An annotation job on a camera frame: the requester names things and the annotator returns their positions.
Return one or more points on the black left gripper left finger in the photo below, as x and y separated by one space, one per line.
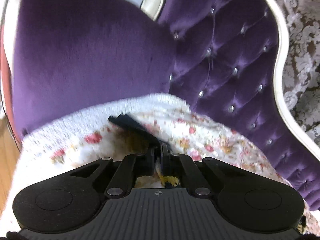
131 167

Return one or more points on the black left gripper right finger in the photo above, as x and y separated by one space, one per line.
183 168

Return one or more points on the black yellow white knit sweater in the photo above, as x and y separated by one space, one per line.
154 169

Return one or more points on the floral bed cover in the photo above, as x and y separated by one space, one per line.
87 135

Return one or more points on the purple tufted velvet sofa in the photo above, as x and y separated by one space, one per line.
223 57

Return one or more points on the brown silver damask curtain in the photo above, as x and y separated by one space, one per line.
301 72

